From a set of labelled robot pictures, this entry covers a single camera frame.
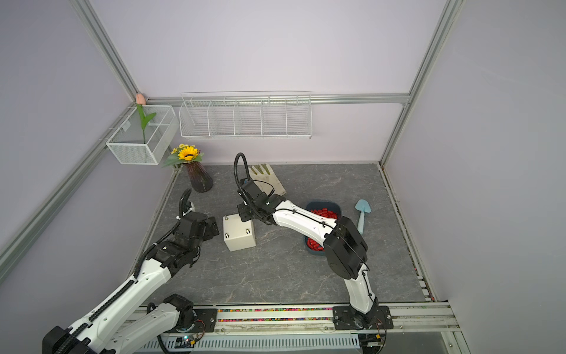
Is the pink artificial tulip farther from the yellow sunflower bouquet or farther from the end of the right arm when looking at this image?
the end of the right arm

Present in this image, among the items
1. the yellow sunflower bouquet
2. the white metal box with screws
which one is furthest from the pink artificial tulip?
the white metal box with screws

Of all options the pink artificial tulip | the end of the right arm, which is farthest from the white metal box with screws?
the pink artificial tulip

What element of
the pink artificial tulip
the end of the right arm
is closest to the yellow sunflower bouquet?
the pink artificial tulip

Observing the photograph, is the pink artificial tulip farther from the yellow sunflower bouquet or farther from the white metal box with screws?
the white metal box with screws

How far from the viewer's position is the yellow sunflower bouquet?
2.99ft

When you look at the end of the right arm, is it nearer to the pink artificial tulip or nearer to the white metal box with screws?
the white metal box with screws
